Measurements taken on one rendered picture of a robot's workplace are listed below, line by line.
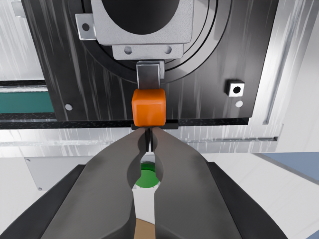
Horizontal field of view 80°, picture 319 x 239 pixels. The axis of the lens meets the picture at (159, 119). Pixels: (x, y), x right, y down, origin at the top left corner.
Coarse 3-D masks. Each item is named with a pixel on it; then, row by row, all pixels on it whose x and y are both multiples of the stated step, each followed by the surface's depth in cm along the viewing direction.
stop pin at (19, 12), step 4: (12, 4) 18; (16, 4) 18; (20, 4) 18; (16, 8) 18; (20, 8) 18; (16, 12) 18; (20, 12) 18; (16, 16) 19; (20, 16) 19; (24, 16) 19
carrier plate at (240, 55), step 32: (32, 0) 18; (64, 0) 18; (256, 0) 18; (32, 32) 19; (64, 32) 19; (256, 32) 19; (64, 64) 20; (96, 64) 20; (224, 64) 20; (256, 64) 20; (64, 96) 22; (96, 96) 22; (128, 96) 22; (192, 96) 22; (224, 96) 22; (256, 96) 22
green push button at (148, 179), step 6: (144, 168) 27; (150, 168) 27; (144, 174) 27; (150, 174) 27; (138, 180) 28; (144, 180) 28; (150, 180) 28; (156, 180) 28; (144, 186) 28; (150, 186) 28
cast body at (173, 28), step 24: (96, 0) 8; (120, 0) 7; (144, 0) 7; (168, 0) 7; (192, 0) 8; (96, 24) 8; (120, 24) 8; (144, 24) 7; (168, 24) 8; (192, 24) 8; (120, 48) 12; (144, 48) 12; (168, 48) 12
